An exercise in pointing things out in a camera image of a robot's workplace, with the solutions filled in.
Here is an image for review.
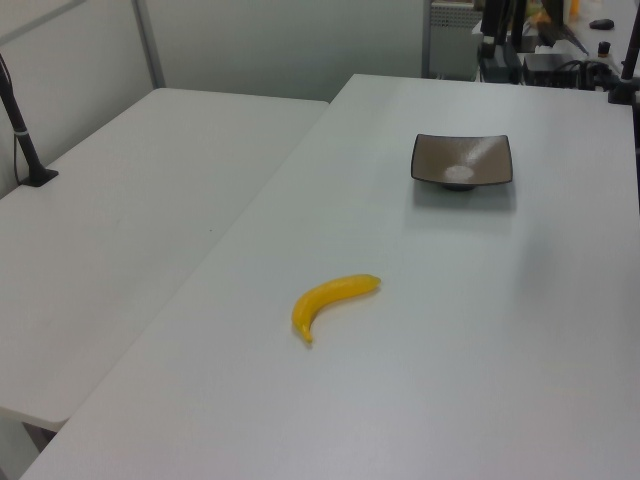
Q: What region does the black clamped stand pole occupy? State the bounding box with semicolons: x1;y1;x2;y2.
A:
606;0;640;106

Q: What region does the black ribbed power box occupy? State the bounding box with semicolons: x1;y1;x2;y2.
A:
479;43;524;84

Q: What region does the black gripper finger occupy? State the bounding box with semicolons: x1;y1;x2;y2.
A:
481;0;507;57
510;0;527;52

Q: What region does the perforated grey metal panel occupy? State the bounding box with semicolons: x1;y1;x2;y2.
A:
422;0;484;79

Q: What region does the black cable bundle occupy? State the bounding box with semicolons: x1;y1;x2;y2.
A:
569;59;622;92

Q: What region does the black flat electronics box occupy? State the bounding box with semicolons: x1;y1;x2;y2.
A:
523;52;584;89

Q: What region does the dark open laptop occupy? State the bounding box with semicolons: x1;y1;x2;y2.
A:
535;0;592;55

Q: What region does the yellow banana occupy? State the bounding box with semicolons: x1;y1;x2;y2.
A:
291;273;383;344

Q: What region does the square brown ceramic plate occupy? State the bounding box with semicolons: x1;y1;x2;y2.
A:
410;133;516;194

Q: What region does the black camera stand pole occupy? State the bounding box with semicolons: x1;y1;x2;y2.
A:
0;52;60;189

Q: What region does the grey partition frame post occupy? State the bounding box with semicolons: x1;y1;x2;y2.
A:
131;0;167;90

